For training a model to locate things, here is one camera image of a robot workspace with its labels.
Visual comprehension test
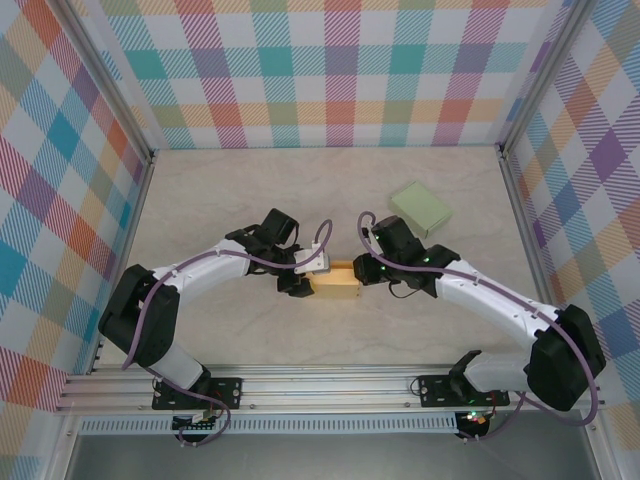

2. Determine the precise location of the green paper box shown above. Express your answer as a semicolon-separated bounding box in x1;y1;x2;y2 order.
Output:
388;181;454;240

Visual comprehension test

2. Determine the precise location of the aluminium right side rail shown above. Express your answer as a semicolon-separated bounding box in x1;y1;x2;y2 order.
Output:
499;149;576;369

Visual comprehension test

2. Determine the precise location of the black left connector board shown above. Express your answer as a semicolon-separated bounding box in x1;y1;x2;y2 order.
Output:
171;412;224;436

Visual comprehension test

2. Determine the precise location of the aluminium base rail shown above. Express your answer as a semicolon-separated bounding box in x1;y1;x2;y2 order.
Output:
54;367;609;415

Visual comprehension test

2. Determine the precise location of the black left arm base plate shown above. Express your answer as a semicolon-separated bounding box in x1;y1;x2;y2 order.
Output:
151;377;245;411

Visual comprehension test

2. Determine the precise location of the black right connector board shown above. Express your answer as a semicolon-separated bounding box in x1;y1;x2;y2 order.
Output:
458;409;494;432

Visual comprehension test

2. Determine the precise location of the aluminium corner post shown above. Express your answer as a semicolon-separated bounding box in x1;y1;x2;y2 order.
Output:
498;0;589;159
58;0;157;164

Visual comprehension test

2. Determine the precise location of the aluminium left side rail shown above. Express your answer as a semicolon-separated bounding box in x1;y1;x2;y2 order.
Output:
88;149;160;374

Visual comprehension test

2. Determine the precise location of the orange paper box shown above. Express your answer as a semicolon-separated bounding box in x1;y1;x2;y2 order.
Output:
308;259;362;301

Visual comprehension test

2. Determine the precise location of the black connector board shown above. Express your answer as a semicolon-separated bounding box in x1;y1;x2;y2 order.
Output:
171;412;224;436
458;409;494;432

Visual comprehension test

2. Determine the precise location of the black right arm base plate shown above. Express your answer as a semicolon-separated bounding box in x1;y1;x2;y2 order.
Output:
416;372;511;409

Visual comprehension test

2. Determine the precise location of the slotted grey cable duct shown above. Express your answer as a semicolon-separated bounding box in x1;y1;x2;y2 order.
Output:
78;417;460;436

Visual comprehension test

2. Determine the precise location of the aluminium left corner post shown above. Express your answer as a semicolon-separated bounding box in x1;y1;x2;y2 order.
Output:
58;0;157;164

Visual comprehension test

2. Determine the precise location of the aluminium right corner post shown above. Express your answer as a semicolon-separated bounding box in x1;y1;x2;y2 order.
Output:
498;0;589;159

